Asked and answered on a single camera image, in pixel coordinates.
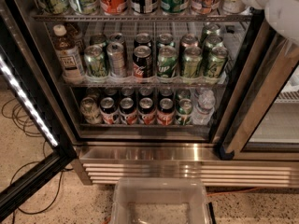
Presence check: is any white green can top shelf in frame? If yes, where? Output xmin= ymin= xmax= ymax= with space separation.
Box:
xmin=222 ymin=0 xmax=246 ymax=14

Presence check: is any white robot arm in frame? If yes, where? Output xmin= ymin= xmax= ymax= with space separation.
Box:
xmin=231 ymin=0 xmax=299 ymax=45

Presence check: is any green can middle far back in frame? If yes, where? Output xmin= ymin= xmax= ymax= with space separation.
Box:
xmin=200 ymin=23 xmax=221 ymax=42

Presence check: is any green can middle front right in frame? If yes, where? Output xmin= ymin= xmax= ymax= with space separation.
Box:
xmin=204 ymin=47 xmax=229 ymax=78

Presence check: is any pink can middle back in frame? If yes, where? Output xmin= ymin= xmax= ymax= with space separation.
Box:
xmin=179 ymin=34 xmax=199 ymax=50

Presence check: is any green can middle back centre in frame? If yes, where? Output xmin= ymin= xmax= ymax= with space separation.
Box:
xmin=156 ymin=34 xmax=175 ymax=49

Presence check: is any green 7up can middle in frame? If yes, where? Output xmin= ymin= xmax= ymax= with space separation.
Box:
xmin=157 ymin=46 xmax=178 ymax=82

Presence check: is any black can middle back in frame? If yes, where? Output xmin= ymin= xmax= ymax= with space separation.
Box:
xmin=134 ymin=33 xmax=152 ymax=48

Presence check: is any black Coca-Cola can middle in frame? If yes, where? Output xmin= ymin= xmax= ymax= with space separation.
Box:
xmin=133 ymin=46 xmax=153 ymax=78

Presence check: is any silver can middle back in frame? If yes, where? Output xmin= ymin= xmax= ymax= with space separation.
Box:
xmin=109 ymin=33 xmax=126 ymax=46

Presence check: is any silver can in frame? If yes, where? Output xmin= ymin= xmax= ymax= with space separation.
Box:
xmin=109 ymin=33 xmax=126 ymax=46
xmin=107 ymin=42 xmax=127 ymax=77

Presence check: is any silver can middle front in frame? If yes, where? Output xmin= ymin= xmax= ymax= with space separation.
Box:
xmin=107 ymin=42 xmax=127 ymax=77

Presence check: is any red Coke can bottom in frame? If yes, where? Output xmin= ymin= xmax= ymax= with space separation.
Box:
xmin=157 ymin=98 xmax=175 ymax=126

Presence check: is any stainless steel fridge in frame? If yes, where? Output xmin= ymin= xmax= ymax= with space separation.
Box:
xmin=15 ymin=0 xmax=299 ymax=188

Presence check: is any green can bottom front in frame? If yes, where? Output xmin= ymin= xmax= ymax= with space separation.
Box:
xmin=175 ymin=99 xmax=193 ymax=125

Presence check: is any green can middle back left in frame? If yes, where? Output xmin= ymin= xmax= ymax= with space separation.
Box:
xmin=90 ymin=34 xmax=107 ymax=49

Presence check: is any green can middle front left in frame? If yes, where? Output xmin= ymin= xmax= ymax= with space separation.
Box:
xmin=84 ymin=45 xmax=108 ymax=78

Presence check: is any pale can bottom left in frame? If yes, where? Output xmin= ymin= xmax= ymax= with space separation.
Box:
xmin=80 ymin=97 xmax=102 ymax=124

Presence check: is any open black fridge door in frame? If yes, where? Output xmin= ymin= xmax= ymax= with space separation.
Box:
xmin=0 ymin=0 xmax=76 ymax=219

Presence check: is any clear water bottle bottom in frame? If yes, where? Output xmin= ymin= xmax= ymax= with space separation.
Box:
xmin=192 ymin=91 xmax=216 ymax=125

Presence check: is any dark bottle middle back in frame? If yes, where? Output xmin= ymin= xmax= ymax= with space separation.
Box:
xmin=64 ymin=22 xmax=85 ymax=54

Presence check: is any tea bottle white cap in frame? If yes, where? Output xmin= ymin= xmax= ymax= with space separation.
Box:
xmin=53 ymin=24 xmax=85 ymax=83

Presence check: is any clear plastic bin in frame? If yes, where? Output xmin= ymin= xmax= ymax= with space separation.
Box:
xmin=109 ymin=178 xmax=213 ymax=224

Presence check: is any top wire shelf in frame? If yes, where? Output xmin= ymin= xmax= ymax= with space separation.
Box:
xmin=32 ymin=13 xmax=252 ymax=22

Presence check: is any wire shelf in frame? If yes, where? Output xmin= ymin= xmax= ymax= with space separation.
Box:
xmin=60 ymin=75 xmax=228 ymax=88
xmin=32 ymin=13 xmax=252 ymax=22

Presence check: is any middle wire shelf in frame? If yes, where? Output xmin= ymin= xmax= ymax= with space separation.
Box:
xmin=60 ymin=75 xmax=228 ymax=88

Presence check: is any black floor cable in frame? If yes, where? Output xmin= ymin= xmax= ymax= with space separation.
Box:
xmin=1 ymin=96 xmax=75 ymax=224

